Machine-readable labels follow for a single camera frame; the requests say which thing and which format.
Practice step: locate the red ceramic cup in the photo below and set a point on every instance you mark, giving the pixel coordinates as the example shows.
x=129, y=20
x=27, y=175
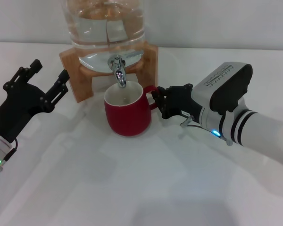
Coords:
x=129, y=120

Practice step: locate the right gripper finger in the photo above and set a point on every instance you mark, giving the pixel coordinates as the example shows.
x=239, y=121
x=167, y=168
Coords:
x=163, y=90
x=159, y=103

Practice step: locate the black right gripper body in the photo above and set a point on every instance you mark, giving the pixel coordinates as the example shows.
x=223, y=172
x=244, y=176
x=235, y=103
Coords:
x=181, y=103

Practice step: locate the glass water dispenser jar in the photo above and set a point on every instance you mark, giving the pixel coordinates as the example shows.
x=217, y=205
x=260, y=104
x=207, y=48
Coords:
x=92, y=30

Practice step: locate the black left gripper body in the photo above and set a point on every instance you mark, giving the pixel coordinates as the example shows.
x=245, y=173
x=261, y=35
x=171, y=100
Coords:
x=15, y=108

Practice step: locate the wooden dispenser stand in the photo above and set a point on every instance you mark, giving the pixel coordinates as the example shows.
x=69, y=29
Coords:
x=81, y=84

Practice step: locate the chrome faucet spout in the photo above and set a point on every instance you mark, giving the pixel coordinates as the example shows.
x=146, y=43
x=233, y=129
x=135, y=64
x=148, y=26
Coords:
x=119, y=73

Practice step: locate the right wrist camera housing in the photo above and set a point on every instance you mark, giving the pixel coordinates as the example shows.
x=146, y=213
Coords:
x=228, y=91

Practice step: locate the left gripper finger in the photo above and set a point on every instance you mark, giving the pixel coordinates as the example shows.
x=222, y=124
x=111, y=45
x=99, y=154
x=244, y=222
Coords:
x=59, y=87
x=24, y=74

